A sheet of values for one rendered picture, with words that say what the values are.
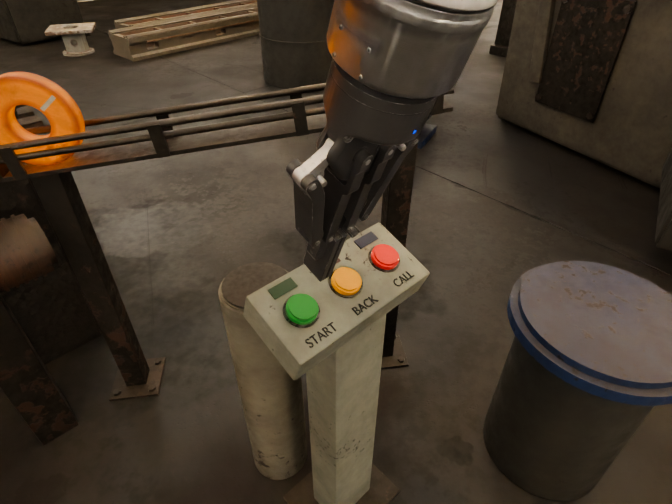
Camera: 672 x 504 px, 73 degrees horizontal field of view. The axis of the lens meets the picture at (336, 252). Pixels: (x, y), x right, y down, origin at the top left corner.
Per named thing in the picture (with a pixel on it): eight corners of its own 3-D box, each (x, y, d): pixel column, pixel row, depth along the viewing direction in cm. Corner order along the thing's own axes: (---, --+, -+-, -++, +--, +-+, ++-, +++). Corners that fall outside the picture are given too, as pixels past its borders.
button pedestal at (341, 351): (273, 506, 94) (232, 285, 56) (355, 433, 107) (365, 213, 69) (325, 572, 85) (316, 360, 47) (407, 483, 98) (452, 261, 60)
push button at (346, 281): (323, 282, 59) (326, 274, 58) (345, 268, 61) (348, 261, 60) (343, 304, 58) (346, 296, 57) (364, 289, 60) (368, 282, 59)
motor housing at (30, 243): (15, 421, 109) (-121, 244, 77) (106, 370, 121) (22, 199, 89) (31, 459, 102) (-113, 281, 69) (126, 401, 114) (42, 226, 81)
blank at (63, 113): (52, 174, 84) (46, 183, 81) (-36, 112, 76) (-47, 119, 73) (105, 121, 79) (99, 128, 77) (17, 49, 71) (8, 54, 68)
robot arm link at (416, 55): (310, -62, 24) (292, 43, 29) (429, 26, 21) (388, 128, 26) (417, -67, 29) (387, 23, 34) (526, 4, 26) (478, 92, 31)
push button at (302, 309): (277, 309, 55) (279, 302, 54) (302, 294, 57) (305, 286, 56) (297, 334, 54) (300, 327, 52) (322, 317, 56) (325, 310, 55)
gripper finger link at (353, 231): (351, 118, 35) (364, 113, 36) (323, 212, 44) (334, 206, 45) (385, 149, 34) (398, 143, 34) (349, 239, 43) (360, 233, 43)
